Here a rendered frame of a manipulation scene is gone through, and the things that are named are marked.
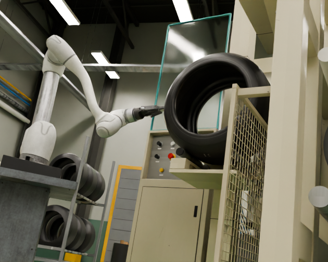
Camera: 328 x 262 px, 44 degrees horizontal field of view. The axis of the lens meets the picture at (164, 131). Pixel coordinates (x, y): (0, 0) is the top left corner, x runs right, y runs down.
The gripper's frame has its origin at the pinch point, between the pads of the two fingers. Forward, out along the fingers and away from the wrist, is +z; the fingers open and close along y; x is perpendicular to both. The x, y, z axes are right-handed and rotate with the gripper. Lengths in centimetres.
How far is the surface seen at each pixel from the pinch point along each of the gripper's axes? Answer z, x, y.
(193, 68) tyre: 24.5, -13.3, -13.1
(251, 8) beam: 61, -34, -22
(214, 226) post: 19, 67, 26
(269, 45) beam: 61, -34, 15
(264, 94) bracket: 73, 36, -59
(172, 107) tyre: 11.3, 7.9, -13.1
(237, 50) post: 38, -45, 26
